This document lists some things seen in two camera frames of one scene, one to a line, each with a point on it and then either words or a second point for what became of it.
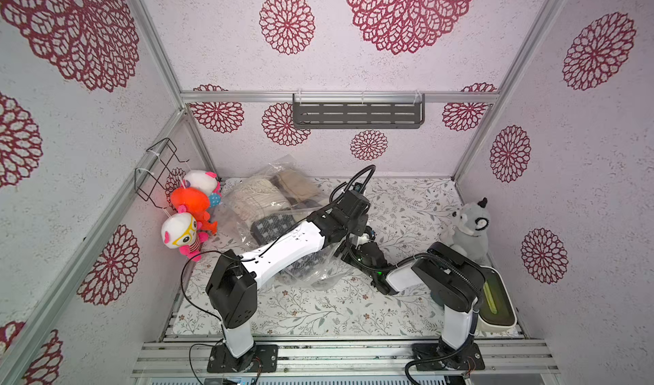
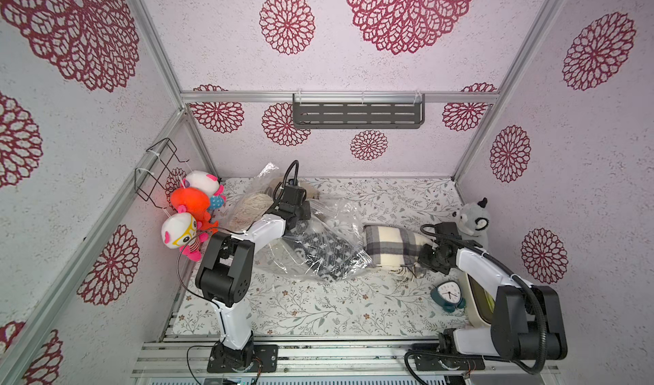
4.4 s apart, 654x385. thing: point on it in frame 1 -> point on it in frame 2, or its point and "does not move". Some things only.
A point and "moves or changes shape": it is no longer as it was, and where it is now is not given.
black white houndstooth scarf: x=270 y=228 moves or changes shape
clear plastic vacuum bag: x=265 y=199 moves or changes shape
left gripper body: x=358 y=228 -> x=303 y=212
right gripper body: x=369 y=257 -> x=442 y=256
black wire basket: x=152 y=179 does not move
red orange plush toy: x=197 y=203 does not move
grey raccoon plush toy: x=469 y=232 does not move
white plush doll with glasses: x=181 y=230 does not move
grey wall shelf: x=358 y=110 does not move
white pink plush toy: x=208 y=182 does not move
